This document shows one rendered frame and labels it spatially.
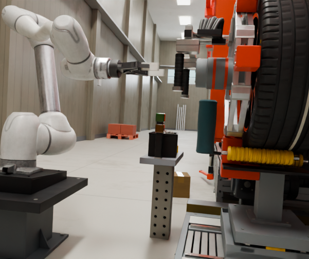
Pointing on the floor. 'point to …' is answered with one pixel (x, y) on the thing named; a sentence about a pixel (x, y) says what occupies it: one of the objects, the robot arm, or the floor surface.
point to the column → (162, 202)
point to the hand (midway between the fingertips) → (159, 70)
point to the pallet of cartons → (122, 131)
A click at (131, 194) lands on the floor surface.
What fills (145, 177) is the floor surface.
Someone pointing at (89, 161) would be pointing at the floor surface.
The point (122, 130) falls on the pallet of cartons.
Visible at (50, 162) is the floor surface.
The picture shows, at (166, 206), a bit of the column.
